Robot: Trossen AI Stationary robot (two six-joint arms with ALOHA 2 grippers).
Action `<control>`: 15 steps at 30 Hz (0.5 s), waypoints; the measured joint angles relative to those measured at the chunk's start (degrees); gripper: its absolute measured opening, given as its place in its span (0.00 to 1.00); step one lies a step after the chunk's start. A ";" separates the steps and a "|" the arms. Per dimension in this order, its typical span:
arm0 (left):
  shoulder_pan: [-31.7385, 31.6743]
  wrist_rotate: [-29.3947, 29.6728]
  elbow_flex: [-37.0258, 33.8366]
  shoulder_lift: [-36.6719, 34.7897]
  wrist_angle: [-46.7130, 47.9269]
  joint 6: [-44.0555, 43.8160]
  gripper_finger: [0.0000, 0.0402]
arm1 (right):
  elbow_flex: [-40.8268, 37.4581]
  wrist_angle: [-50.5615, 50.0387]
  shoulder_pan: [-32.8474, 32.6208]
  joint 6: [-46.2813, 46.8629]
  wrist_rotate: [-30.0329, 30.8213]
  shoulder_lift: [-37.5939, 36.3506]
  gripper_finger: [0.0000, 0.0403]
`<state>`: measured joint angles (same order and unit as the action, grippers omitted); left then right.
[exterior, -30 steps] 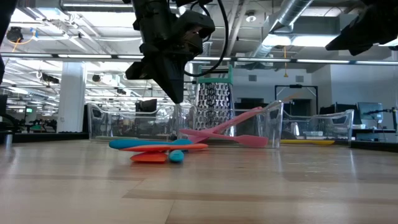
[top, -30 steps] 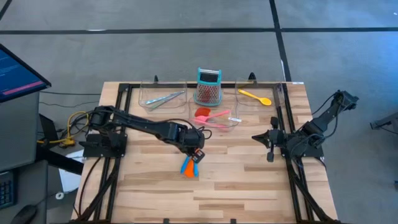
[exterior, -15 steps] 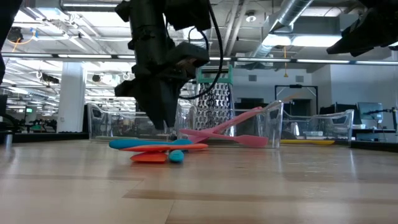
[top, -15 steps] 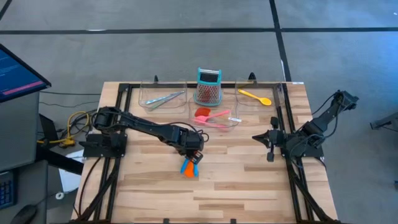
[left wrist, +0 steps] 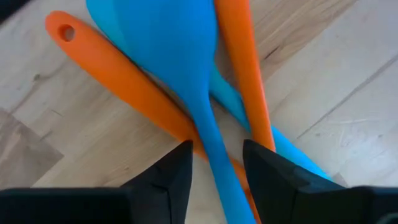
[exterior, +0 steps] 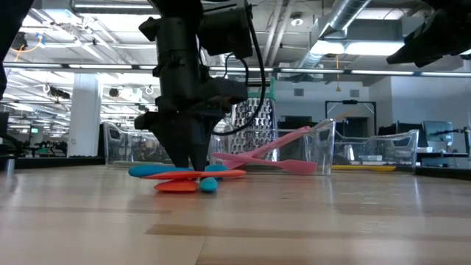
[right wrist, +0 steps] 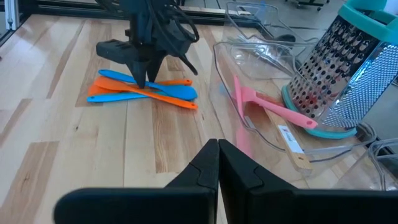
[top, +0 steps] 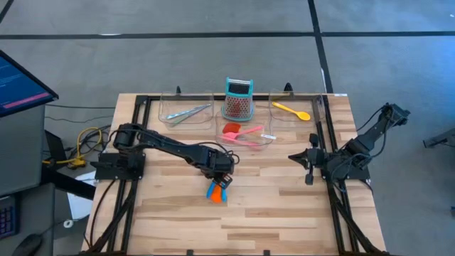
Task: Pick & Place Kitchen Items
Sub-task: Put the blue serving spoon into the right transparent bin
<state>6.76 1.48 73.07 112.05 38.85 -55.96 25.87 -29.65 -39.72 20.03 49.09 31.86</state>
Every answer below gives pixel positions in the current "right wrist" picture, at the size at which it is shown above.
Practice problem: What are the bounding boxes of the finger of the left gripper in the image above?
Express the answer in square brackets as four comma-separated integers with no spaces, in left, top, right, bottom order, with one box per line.
[95,39,150,90]
[146,52,169,83]

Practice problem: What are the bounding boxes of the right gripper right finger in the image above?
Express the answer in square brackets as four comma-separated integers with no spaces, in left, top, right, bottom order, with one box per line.
[219,139,398,224]

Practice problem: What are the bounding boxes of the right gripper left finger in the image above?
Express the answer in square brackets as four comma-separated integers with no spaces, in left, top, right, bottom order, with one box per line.
[54,139,220,224]

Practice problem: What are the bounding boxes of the orange silicone spatula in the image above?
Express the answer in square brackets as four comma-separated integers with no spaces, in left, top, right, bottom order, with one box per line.
[94,76,198,110]
[88,79,193,96]

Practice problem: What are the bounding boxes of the blue silicone spoon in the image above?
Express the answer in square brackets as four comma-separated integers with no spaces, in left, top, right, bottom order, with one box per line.
[98,68,198,101]

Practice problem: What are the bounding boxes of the blue silicone spatula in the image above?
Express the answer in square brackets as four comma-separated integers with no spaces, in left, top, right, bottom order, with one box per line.
[86,91,165,103]

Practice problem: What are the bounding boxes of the clear plastic bin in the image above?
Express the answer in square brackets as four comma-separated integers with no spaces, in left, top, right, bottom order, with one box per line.
[223,1,318,78]
[208,32,377,178]
[334,138,398,191]

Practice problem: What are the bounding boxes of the teal metal box grater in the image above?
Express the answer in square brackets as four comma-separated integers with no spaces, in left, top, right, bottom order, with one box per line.
[281,0,398,140]

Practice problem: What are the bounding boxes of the black left camera cable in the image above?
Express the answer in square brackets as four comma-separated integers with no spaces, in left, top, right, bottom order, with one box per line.
[146,0,200,76]

